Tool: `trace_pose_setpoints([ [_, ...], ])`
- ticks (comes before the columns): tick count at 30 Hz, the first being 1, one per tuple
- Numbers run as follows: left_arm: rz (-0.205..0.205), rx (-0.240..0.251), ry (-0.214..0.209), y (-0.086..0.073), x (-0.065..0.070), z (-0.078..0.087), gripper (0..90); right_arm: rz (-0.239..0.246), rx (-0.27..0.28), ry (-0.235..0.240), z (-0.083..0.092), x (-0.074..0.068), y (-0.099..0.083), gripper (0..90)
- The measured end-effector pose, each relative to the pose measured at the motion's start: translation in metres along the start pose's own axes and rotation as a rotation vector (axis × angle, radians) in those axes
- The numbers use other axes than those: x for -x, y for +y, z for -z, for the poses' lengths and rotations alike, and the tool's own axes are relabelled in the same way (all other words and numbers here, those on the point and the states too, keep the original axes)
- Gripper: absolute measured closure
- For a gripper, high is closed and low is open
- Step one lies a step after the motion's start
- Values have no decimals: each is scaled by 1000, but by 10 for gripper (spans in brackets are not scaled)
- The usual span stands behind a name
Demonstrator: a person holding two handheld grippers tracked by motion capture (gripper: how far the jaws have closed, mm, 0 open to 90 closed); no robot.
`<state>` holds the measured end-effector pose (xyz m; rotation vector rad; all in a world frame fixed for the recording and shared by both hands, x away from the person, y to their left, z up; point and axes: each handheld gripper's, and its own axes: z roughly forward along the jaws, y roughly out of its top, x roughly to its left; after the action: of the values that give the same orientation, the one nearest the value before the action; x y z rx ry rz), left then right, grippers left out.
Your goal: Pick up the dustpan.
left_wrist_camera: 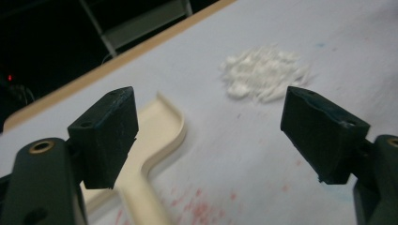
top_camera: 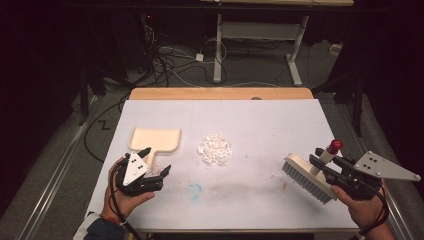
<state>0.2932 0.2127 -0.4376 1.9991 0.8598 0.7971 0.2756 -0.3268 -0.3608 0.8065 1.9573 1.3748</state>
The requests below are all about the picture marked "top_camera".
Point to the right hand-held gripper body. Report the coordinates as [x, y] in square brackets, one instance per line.
[373, 170]

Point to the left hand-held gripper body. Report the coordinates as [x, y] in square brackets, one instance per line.
[135, 170]

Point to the cream plastic dustpan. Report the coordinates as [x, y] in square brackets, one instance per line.
[155, 140]

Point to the white brush with red knob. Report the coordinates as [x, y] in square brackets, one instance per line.
[305, 173]

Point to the person's left hand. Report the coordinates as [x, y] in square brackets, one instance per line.
[121, 201]

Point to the person's right hand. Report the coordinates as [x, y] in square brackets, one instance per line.
[365, 210]

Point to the pile of white paper scraps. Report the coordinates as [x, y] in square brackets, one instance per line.
[215, 149]

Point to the white table mat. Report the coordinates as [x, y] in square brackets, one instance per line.
[246, 126]

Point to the black metal stand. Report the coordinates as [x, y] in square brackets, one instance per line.
[83, 96]

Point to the small white box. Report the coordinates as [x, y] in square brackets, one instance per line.
[335, 49]

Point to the white power adapter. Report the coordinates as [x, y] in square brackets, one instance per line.
[199, 57]

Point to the white desk frame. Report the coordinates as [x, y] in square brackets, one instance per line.
[218, 50]

